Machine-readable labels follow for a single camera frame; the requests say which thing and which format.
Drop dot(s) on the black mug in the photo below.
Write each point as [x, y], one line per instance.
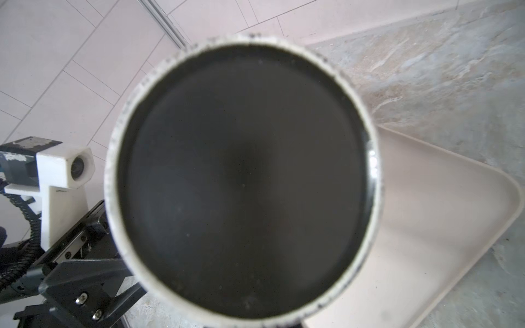
[243, 182]

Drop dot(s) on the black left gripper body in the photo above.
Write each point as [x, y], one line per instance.
[76, 276]

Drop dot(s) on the beige plastic tray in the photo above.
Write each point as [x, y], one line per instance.
[442, 212]

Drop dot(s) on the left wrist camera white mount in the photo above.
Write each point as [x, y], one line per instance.
[53, 174]

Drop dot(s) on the left metal corner profile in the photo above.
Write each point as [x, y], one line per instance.
[155, 11]

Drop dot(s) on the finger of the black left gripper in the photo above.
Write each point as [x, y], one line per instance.
[113, 313]

